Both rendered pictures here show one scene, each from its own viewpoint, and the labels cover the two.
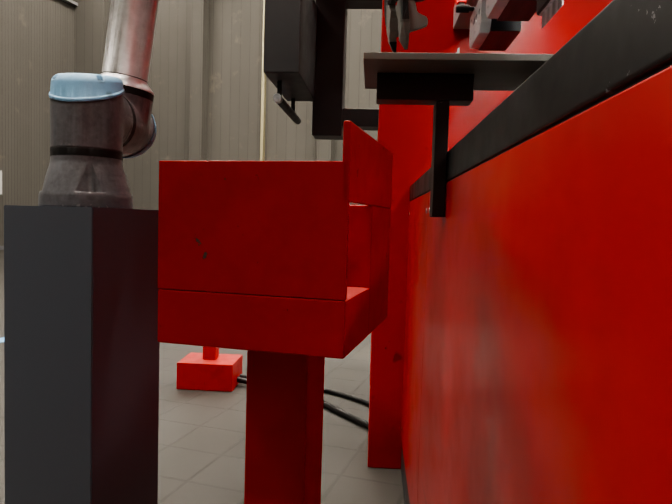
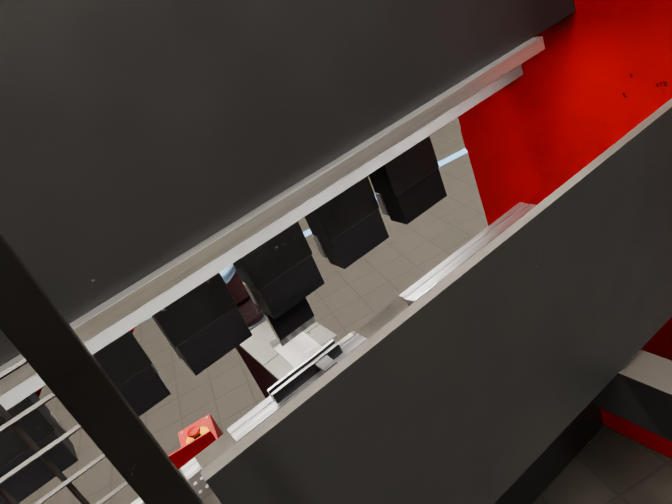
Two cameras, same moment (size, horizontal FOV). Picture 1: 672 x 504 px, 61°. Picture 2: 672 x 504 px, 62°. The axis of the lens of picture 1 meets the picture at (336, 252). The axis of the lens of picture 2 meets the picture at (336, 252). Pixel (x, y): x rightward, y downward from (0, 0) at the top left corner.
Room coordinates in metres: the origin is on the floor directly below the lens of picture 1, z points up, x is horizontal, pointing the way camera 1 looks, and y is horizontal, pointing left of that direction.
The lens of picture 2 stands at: (0.51, -1.37, 1.79)
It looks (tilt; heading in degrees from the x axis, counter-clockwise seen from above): 27 degrees down; 62
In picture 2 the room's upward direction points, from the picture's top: 24 degrees counter-clockwise
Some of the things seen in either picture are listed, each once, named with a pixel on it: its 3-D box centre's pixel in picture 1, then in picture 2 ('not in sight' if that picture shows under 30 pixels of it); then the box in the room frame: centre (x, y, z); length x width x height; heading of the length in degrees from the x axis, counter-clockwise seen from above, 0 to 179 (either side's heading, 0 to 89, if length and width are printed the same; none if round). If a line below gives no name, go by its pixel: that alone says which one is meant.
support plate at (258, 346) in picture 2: (450, 73); (284, 339); (0.89, -0.17, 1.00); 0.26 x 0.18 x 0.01; 86
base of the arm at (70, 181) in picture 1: (87, 179); (242, 306); (1.01, 0.44, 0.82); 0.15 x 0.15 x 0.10
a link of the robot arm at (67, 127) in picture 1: (89, 112); (230, 279); (1.01, 0.44, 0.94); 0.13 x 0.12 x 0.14; 0
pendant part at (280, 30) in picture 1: (293, 38); not in sight; (2.12, 0.18, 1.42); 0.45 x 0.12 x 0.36; 175
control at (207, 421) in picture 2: (290, 235); (188, 455); (0.55, 0.04, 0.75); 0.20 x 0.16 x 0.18; 165
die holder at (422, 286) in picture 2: not in sight; (474, 261); (1.43, -0.35, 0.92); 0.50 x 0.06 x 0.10; 176
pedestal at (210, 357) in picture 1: (211, 294); not in sight; (2.59, 0.56, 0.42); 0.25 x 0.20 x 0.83; 86
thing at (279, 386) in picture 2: not in sight; (305, 370); (0.86, -0.31, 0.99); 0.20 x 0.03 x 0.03; 176
